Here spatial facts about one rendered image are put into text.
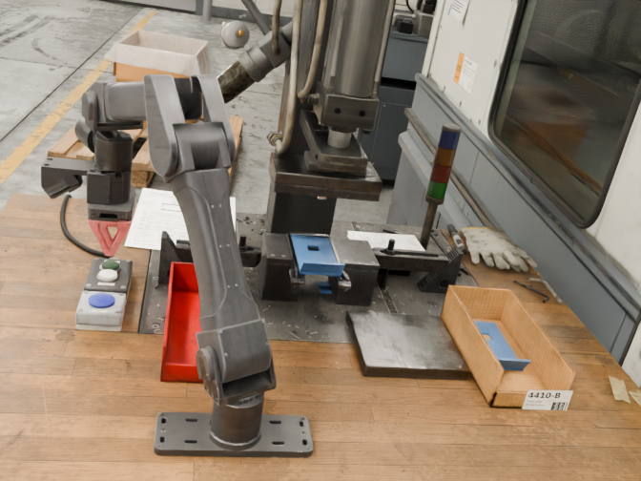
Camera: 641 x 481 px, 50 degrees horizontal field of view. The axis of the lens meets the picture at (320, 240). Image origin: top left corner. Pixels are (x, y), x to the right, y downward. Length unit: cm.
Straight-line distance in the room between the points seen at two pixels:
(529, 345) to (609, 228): 43
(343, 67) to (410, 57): 318
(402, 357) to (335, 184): 30
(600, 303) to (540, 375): 37
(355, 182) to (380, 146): 323
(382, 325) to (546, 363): 27
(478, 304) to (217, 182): 60
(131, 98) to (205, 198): 22
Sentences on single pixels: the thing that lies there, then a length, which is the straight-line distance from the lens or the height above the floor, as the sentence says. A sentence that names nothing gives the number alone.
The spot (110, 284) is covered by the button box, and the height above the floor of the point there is 93.
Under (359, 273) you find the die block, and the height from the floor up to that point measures 97.
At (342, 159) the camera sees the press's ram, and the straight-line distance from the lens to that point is 112.
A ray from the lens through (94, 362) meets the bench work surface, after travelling 106.
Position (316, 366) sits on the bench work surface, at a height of 90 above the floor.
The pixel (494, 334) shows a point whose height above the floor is 91.
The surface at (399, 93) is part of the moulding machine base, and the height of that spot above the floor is 63.
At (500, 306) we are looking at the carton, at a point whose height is 93.
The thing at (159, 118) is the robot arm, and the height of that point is 127.
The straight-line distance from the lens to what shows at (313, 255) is 121.
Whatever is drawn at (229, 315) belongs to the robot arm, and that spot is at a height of 107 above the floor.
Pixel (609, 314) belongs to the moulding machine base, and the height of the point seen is 90.
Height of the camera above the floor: 152
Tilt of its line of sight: 25 degrees down
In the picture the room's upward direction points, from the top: 10 degrees clockwise
